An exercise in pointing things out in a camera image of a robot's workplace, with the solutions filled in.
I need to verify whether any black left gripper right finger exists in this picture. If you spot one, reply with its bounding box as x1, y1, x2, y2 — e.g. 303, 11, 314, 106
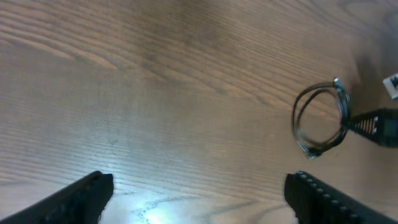
284, 171, 397, 224

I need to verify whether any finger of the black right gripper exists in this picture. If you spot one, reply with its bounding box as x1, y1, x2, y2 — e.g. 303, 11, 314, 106
342, 108, 397, 147

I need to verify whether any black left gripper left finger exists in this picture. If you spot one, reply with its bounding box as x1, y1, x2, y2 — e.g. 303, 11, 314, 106
1, 171, 114, 224

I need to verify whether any short black USB cable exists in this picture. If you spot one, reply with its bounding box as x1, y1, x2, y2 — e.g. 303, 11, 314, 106
290, 77, 352, 160

